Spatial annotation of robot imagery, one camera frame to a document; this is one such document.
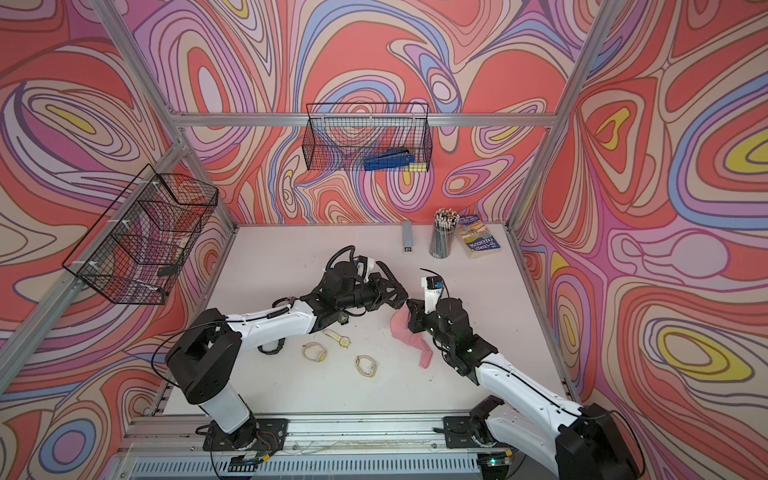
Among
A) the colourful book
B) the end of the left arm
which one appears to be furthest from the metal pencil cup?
the end of the left arm

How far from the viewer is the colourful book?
1.10 meters

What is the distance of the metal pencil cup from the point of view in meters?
0.98

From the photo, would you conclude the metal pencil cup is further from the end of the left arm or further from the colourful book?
the end of the left arm
